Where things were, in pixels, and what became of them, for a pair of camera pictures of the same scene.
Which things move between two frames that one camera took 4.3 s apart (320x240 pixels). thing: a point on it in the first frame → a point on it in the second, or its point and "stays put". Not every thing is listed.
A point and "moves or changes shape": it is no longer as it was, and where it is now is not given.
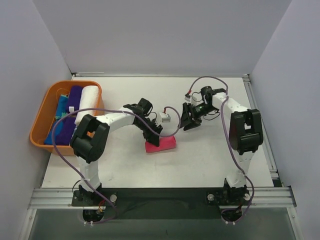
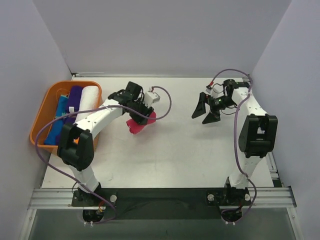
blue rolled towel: [61, 111] stays put
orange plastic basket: [46, 117] stays put
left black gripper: [151, 131] → [141, 114]
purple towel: [73, 102] stays put
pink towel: [165, 143] moves or changes shape
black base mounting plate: [161, 203] stays put
